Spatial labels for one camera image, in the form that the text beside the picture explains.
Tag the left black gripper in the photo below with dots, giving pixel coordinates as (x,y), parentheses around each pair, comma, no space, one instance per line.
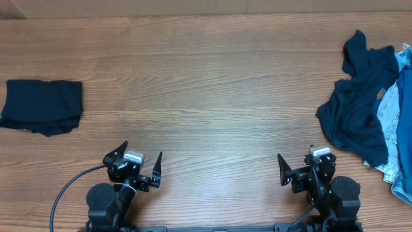
(145,182)

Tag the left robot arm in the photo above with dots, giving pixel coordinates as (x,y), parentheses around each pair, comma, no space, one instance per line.
(109,204)

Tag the light blue denim jeans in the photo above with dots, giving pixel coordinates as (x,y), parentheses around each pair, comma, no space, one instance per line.
(388,112)

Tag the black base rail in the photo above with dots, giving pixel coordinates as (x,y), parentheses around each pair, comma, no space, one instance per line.
(219,228)

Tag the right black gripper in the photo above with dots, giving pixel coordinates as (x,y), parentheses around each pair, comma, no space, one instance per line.
(307,172)

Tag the dark navy t-shirt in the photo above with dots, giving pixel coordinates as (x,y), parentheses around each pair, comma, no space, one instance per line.
(348,119)

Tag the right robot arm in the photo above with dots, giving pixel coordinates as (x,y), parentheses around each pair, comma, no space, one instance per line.
(334,200)

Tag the blue garment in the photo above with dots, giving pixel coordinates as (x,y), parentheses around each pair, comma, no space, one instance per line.
(404,125)

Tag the folded black cloth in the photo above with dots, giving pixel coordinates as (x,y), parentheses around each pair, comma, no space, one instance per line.
(46,107)

